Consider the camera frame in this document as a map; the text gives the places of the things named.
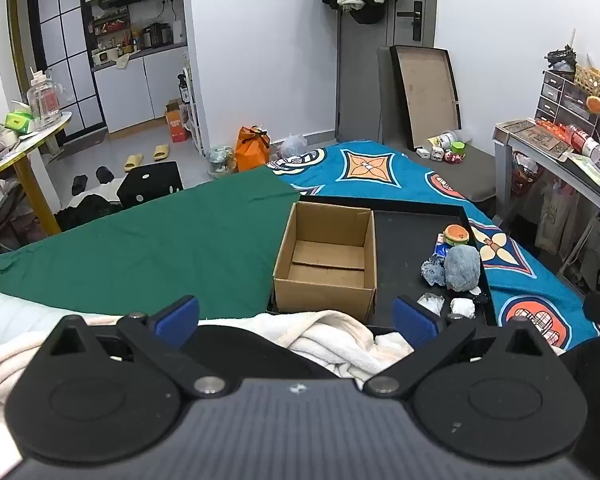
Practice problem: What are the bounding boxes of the clear water jug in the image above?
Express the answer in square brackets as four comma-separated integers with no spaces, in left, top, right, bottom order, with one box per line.
[26,71,63,131]

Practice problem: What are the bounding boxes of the small drawer organizer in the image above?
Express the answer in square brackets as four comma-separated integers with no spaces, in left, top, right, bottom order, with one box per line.
[536,70,600,126]

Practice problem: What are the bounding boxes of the cream towel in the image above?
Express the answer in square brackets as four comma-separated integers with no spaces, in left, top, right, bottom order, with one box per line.
[0,310,416,403]

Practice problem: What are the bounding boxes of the black dotted stool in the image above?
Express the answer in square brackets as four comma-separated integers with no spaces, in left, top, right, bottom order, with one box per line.
[117,161,185,209]

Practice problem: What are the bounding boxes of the black model figure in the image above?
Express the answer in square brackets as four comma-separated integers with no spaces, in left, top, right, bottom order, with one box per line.
[546,45,578,73]

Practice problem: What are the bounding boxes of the white quilt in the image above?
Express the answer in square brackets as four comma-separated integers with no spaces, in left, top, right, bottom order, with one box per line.
[0,260,81,351]

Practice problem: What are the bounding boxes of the black door handle lock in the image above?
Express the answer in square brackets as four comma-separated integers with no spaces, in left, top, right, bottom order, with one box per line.
[397,1,424,42]

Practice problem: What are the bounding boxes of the coat stand pole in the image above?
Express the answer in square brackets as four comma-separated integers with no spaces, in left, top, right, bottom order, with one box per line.
[336,7,345,128]

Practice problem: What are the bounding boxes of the blue-grey patterned plush toy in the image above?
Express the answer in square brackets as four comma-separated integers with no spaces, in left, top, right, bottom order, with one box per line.
[420,257,448,288]

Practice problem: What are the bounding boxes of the blue printed blanket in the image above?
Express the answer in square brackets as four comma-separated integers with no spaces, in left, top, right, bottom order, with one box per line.
[267,141,600,348]

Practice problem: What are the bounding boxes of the green tissue box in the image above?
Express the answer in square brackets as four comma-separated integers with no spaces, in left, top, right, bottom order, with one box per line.
[5,112,36,133]

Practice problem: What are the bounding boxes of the burger plush toy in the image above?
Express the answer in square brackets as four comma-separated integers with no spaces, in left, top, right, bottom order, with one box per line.
[444,223,471,247]

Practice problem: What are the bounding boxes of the orange carton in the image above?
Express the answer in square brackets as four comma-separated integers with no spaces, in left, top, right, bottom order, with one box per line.
[164,99,191,143]

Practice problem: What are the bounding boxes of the grey plush toy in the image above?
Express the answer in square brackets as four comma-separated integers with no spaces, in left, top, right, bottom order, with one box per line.
[444,244,482,292]

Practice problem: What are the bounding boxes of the black kitchen appliance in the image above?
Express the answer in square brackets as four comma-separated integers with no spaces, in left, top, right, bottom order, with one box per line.
[142,22,173,46]

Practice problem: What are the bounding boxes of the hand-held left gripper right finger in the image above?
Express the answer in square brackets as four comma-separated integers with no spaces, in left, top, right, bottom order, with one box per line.
[364,296,556,397]

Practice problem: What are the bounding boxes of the black tray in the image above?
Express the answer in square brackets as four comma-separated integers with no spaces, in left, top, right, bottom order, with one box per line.
[269,196,498,336]

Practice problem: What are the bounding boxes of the black and white clothes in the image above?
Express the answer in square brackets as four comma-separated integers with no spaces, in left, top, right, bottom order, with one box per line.
[54,182,126,231]

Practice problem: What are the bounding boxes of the clear plastic bag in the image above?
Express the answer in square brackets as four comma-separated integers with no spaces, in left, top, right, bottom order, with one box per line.
[416,292,446,317]

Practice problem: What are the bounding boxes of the round table yellow legs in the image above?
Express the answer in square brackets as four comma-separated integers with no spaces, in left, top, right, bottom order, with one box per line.
[0,110,73,236]

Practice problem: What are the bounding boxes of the brown cardboard box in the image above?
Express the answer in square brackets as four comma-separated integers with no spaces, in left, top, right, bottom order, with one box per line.
[271,201,378,323]

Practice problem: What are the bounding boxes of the grey door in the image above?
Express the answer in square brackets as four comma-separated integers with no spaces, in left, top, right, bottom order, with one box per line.
[336,0,438,141]

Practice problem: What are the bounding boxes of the red basket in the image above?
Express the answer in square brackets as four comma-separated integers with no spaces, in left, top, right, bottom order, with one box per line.
[511,152,543,196]

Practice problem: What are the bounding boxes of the woven bamboo basket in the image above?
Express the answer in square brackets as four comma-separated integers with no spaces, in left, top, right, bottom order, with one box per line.
[574,66,600,98]

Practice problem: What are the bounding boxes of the beige tote bag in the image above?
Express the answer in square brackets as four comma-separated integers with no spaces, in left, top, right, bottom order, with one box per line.
[535,180,581,256]

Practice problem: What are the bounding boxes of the white narrow rack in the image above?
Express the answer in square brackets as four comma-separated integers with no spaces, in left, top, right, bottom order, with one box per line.
[180,52,204,156]

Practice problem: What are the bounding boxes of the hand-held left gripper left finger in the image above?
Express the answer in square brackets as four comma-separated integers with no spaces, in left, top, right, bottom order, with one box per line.
[45,296,227,397]

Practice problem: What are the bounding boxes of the orange bag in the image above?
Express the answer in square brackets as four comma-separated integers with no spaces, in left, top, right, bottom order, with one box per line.
[235,126,272,172]

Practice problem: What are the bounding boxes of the black framed glass door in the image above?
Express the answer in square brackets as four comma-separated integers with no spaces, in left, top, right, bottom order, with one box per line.
[27,0,106,138]

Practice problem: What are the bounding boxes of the green cloth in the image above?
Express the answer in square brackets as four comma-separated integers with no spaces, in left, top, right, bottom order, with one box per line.
[0,166,301,321]

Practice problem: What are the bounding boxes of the white kitchen base cabinet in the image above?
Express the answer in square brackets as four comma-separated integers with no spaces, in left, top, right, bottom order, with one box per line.
[92,47,188,133]

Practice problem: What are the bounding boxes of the black framed board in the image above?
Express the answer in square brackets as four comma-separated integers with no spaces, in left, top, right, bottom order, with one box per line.
[389,45,463,152]

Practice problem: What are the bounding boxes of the printed cardboard sheet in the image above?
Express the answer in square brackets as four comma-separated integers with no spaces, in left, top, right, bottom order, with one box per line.
[497,119,573,161]

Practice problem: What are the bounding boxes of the clear bag with greenery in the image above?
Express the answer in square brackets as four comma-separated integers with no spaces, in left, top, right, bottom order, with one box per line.
[205,145,237,177]

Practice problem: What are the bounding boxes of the grey chair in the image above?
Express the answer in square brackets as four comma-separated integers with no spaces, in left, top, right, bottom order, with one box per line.
[0,180,36,256]

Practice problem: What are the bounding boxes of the grey desk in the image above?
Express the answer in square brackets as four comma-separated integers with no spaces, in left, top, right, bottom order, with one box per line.
[492,120,600,281]

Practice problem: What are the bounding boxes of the white tissue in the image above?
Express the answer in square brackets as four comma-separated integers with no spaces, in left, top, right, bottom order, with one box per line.
[450,297,477,320]

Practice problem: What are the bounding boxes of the red label plastic bottle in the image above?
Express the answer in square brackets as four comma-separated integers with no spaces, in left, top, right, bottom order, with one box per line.
[562,125,600,166]

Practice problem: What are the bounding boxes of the white plastic bag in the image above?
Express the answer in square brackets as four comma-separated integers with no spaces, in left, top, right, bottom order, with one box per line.
[278,133,309,161]

